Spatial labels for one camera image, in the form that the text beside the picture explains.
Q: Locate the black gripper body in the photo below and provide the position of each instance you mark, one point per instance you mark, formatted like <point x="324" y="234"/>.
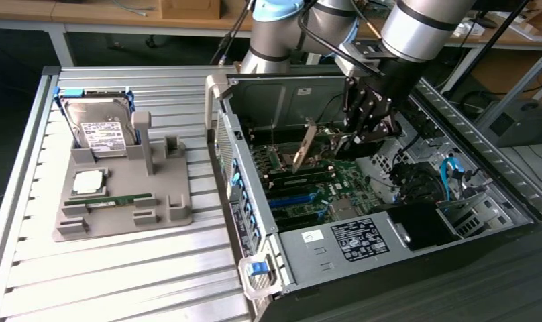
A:
<point x="388" y="90"/>

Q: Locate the graphics card with metal bracket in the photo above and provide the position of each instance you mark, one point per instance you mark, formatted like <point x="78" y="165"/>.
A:
<point x="304" y="147"/>

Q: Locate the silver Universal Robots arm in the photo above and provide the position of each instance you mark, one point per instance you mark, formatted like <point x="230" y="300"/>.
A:
<point x="415" y="30"/>

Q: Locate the black slanted pole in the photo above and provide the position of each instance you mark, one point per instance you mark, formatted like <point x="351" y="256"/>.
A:
<point x="486" y="50"/>

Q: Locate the small white box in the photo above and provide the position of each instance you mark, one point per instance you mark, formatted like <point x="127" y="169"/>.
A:
<point x="472" y="29"/>

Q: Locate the green motherboard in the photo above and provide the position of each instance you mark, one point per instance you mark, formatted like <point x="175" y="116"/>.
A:
<point x="347" y="181"/>

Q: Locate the CPU socket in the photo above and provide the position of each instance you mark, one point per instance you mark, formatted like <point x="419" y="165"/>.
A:
<point x="283" y="157"/>

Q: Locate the silver chipset heat sink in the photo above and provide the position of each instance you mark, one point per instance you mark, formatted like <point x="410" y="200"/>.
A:
<point x="346" y="208"/>

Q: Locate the perforated case fan grille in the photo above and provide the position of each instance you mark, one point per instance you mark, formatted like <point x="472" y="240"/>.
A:
<point x="227" y="151"/>

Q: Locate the grey metal disk bay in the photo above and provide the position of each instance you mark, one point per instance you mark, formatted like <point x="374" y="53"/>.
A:
<point x="472" y="214"/>

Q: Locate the black expansion slot blue latch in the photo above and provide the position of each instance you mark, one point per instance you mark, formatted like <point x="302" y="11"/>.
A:
<point x="300" y="222"/>

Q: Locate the brown cardboard box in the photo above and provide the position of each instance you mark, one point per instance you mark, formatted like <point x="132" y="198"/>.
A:
<point x="190" y="8"/>

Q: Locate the grey power supply unit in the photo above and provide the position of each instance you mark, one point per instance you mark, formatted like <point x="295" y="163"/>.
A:
<point x="316" y="265"/>

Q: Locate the open PC case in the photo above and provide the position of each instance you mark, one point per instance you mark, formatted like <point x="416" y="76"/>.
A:
<point x="388" y="295"/>

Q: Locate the clear latch with blue tab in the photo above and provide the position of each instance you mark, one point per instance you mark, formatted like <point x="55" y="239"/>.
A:
<point x="258" y="271"/>

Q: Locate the hard disk in blue carrier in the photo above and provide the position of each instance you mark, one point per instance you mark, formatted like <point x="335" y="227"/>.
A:
<point x="99" y="127"/>

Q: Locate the green RAM stick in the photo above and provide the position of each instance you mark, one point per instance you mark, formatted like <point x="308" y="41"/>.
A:
<point x="119" y="199"/>

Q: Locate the grey printed parts rack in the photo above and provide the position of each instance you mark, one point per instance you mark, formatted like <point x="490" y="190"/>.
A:
<point x="115" y="218"/>

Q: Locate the silver CPU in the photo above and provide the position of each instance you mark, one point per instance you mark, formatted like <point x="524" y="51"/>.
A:
<point x="88" y="182"/>

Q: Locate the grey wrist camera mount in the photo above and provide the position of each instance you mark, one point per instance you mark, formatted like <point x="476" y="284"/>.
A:
<point x="356" y="53"/>

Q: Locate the aluminium profile frame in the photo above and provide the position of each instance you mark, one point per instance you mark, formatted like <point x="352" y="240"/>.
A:
<point x="521" y="100"/>

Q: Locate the wooden desk grey frame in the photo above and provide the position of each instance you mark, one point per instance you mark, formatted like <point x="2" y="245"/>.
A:
<point x="74" y="15"/>
<point x="513" y="38"/>

